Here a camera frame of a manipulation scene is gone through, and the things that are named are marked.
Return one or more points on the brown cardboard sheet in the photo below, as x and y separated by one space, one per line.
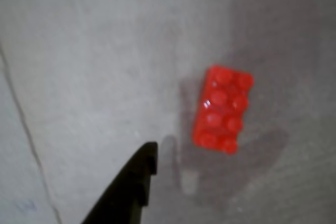
78 51

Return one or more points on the red lego block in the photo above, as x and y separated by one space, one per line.
223 108

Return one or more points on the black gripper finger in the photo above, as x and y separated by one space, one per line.
131 182

